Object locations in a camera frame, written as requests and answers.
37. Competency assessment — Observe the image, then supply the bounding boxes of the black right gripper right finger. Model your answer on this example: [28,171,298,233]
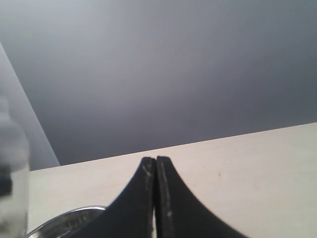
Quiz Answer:
[156,156,245,238]

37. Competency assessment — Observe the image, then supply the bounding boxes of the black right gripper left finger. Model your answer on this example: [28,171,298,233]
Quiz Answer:
[71,157,156,238]

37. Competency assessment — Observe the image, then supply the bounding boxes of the clear plastic shaker bottle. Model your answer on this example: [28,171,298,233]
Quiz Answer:
[0,96,30,238]

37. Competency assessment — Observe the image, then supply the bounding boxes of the round stainless steel plate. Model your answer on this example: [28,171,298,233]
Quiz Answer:
[27,205,106,238]

